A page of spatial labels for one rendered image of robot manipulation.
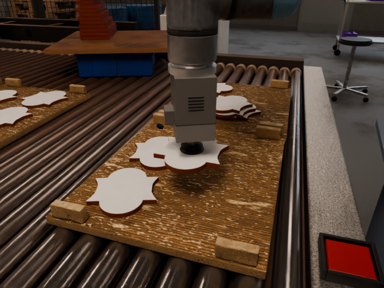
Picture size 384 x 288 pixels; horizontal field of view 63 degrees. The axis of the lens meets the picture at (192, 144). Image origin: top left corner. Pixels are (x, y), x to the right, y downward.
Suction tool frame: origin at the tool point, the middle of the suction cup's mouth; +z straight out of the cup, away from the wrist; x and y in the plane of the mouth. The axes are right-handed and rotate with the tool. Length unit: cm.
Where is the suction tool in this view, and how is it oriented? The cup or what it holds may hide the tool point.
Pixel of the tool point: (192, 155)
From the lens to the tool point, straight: 55.9
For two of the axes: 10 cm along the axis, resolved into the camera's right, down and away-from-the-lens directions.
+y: 1.4, 4.6, -8.8
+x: 9.9, -0.7, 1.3
